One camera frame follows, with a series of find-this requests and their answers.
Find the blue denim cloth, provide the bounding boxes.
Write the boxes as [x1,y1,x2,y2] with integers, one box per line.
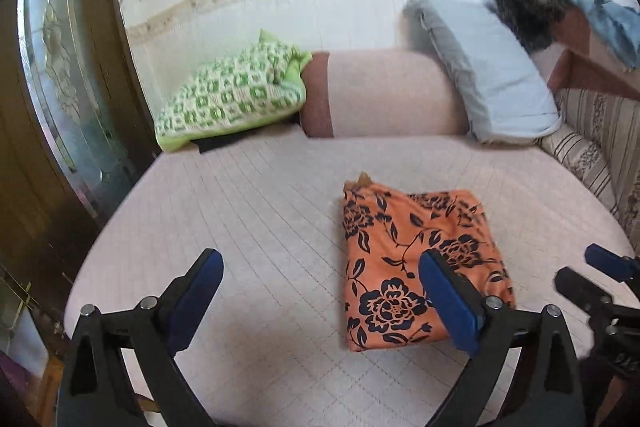
[565,0,640,70]

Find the small striped cushion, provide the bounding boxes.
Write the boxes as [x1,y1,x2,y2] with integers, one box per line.
[537,127,621,212]

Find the wooden door with glass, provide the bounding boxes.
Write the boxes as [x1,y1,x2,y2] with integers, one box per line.
[0,0,161,358]

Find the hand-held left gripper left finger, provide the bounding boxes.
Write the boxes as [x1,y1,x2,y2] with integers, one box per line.
[55,248,226,427]

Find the orange floral pants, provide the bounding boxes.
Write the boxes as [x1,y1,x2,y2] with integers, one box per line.
[341,172,517,353]

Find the light blue pillow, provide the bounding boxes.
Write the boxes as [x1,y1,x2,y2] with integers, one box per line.
[402,0,563,145]

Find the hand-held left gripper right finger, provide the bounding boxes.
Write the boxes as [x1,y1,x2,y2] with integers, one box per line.
[417,249,586,427]

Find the pink bolster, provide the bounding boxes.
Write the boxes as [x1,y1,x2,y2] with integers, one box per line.
[299,48,471,139]

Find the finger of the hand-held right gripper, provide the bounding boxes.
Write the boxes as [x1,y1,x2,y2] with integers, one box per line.
[584,243,640,283]
[554,266,613,323]

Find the large striped cushion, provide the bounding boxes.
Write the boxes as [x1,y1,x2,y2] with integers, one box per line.
[555,87,640,253]

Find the purple object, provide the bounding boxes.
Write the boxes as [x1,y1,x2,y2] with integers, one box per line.
[0,349,36,408]

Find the green patterned blanket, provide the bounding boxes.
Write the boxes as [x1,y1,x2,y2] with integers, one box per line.
[154,29,313,152]

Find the dark fuzzy cloth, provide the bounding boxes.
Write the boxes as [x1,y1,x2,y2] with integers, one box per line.
[492,0,576,52]

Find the reddish brown cushion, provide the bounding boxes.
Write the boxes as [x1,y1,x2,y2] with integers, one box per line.
[530,4,640,100]

